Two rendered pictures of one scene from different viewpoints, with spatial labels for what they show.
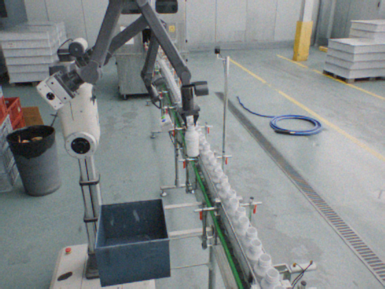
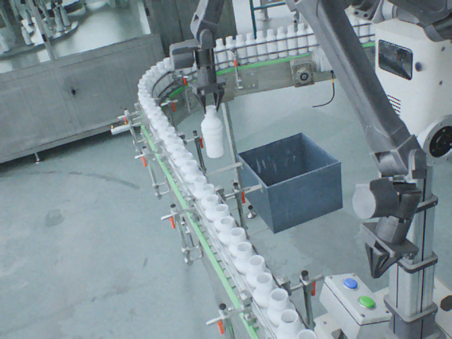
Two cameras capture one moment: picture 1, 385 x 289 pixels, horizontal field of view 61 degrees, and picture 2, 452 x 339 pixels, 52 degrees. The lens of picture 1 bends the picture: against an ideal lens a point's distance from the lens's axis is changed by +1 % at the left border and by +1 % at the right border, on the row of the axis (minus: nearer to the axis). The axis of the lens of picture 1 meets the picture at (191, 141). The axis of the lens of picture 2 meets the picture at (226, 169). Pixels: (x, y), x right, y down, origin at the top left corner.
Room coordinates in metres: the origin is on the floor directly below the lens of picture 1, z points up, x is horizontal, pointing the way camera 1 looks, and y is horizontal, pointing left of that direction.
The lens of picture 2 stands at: (2.78, -0.09, 1.89)
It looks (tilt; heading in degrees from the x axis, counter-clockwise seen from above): 31 degrees down; 175
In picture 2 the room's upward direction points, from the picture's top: 11 degrees counter-clockwise
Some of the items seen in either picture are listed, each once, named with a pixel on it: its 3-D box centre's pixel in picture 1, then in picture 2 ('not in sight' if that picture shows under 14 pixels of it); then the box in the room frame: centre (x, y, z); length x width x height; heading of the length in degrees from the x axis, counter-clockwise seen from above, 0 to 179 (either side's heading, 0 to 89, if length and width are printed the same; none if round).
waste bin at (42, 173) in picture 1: (38, 161); not in sight; (3.00, 1.60, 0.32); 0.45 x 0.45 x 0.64
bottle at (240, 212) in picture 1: (239, 227); (162, 132); (1.00, -0.18, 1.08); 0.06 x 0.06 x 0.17
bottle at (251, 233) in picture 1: (249, 248); (156, 122); (0.88, -0.20, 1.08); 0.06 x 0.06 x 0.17
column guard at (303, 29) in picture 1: (302, 40); not in sight; (9.95, -3.29, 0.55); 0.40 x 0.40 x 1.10; 10
